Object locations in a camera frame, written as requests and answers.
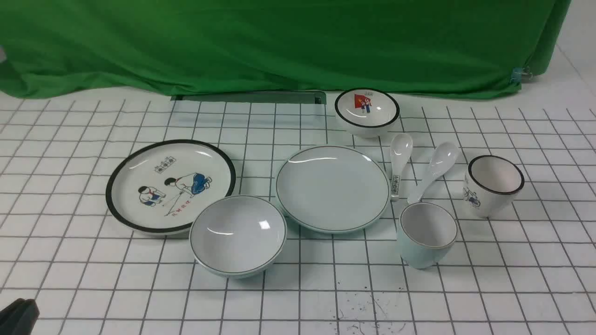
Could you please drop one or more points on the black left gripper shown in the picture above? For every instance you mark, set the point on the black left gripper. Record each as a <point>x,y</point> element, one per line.
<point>19,317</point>

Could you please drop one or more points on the pale blue bowl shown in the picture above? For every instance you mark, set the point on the pale blue bowl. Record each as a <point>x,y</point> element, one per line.
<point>238,236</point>

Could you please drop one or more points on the pale blue cup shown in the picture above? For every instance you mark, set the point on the pale blue cup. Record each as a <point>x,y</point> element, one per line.
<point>425,234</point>

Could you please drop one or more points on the plain white ceramic spoon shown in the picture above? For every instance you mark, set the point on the plain white ceramic spoon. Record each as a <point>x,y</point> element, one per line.
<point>443,158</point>

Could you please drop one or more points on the black rimmed cartoon plate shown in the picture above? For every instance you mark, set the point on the black rimmed cartoon plate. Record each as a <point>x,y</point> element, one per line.
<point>162,188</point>

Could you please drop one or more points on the pale blue plate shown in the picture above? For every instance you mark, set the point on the pale blue plate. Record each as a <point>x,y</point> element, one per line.
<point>332,189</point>

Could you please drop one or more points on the small black rimmed cartoon bowl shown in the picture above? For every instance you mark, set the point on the small black rimmed cartoon bowl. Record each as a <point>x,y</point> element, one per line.
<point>366,112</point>

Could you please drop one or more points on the white black rimmed cartoon cup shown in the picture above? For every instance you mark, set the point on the white black rimmed cartoon cup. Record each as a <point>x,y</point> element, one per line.
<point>490,184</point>

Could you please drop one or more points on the green backdrop cloth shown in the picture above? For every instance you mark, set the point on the green backdrop cloth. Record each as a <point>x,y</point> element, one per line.
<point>440,48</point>

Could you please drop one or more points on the blue binder clip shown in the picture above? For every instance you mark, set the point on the blue binder clip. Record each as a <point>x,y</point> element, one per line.
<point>521,75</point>

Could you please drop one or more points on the white spoon with printed handle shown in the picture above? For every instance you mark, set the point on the white spoon with printed handle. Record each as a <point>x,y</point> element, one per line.
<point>401,149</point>

